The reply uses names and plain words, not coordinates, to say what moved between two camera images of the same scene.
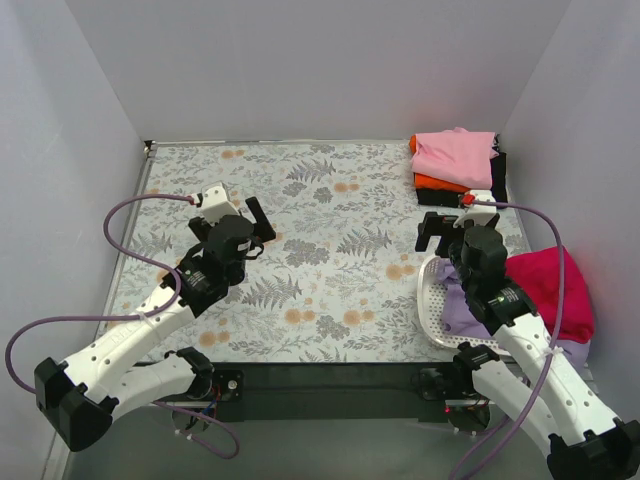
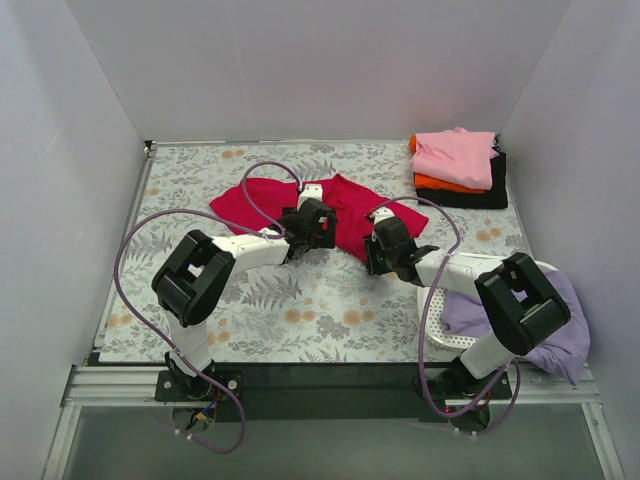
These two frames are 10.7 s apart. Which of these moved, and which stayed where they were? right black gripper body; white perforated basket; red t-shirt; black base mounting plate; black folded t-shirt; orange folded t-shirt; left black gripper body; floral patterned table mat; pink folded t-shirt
Moved: red t-shirt; left black gripper body; right black gripper body
Stayed: black folded t-shirt; white perforated basket; orange folded t-shirt; black base mounting plate; pink folded t-shirt; floral patterned table mat
